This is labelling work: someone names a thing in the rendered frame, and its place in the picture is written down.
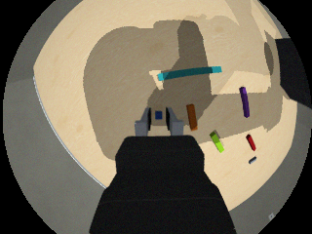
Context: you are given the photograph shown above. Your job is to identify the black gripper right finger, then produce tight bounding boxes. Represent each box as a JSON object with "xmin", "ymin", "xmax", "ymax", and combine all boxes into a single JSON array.
[{"xmin": 166, "ymin": 107, "xmax": 184, "ymax": 136}]

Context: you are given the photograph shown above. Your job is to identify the lime green rod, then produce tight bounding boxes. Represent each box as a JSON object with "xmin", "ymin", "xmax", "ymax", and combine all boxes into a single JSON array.
[{"xmin": 210, "ymin": 132, "xmax": 224, "ymax": 153}]

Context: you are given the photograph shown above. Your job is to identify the purple rod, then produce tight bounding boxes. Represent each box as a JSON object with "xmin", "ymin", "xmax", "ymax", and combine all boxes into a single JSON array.
[{"xmin": 239, "ymin": 87, "xmax": 250, "ymax": 118}]

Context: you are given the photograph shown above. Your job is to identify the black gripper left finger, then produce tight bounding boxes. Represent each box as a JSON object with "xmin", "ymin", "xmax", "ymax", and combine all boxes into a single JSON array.
[{"xmin": 135, "ymin": 107, "xmax": 151, "ymax": 137}]

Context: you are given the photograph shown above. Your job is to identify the grey rod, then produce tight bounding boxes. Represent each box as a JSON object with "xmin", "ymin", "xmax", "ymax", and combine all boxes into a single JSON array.
[{"xmin": 249, "ymin": 156, "xmax": 256, "ymax": 164}]

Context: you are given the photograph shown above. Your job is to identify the dark red rod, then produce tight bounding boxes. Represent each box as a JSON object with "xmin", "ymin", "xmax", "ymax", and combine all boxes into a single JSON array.
[{"xmin": 246, "ymin": 134, "xmax": 256, "ymax": 151}]

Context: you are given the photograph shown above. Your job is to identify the turquoise rod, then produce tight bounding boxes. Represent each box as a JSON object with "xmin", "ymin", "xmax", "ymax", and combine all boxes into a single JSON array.
[{"xmin": 158, "ymin": 66, "xmax": 222, "ymax": 81}]

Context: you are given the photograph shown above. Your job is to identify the orange rod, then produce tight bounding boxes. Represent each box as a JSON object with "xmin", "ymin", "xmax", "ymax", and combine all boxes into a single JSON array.
[{"xmin": 186, "ymin": 104, "xmax": 198, "ymax": 131}]

